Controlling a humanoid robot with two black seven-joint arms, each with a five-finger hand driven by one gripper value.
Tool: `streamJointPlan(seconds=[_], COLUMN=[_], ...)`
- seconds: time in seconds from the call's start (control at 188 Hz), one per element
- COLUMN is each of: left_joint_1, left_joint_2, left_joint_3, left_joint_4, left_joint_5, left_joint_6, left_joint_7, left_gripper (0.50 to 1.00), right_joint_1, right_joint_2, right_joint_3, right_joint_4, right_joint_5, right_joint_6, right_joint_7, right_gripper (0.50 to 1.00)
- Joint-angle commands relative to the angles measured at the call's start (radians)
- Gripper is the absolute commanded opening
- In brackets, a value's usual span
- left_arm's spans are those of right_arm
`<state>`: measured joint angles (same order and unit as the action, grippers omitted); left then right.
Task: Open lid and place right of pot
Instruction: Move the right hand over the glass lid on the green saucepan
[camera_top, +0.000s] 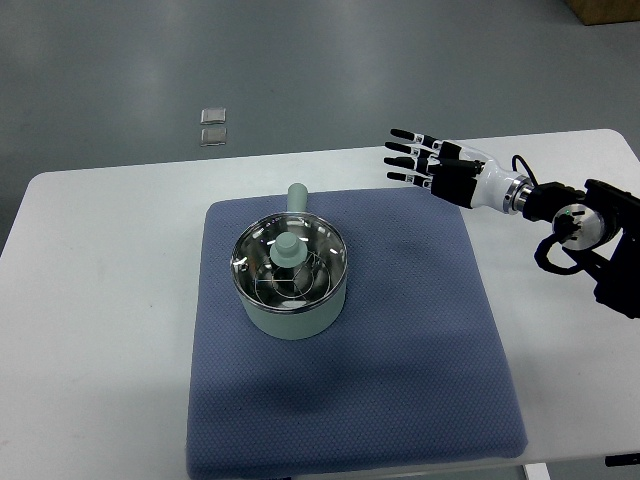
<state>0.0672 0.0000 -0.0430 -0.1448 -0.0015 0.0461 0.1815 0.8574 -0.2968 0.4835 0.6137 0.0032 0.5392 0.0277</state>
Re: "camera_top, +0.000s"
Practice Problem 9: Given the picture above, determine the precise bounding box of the light green pot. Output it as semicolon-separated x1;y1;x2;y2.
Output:
236;183;346;340

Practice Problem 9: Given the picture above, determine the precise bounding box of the glass lid with green knob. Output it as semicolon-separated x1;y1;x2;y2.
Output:
230;212;348;314

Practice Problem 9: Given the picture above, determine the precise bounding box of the cardboard box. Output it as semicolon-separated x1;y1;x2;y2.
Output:
565;0;639;26

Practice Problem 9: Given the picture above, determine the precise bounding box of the black table bracket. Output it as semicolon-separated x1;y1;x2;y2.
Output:
605;453;640;468

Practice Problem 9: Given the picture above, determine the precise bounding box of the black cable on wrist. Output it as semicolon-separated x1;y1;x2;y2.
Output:
510;154;541;189

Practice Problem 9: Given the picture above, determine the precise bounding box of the blue quilted mat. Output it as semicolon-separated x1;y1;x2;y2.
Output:
186;187;527;479

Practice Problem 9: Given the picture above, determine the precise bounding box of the upper metal floor plate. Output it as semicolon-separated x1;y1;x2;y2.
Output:
200;107;226;125

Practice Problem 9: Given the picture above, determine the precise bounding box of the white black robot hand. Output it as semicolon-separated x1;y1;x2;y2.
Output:
384;129;533;214

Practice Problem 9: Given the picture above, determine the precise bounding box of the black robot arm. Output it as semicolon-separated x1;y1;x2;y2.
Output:
513;179;639;319

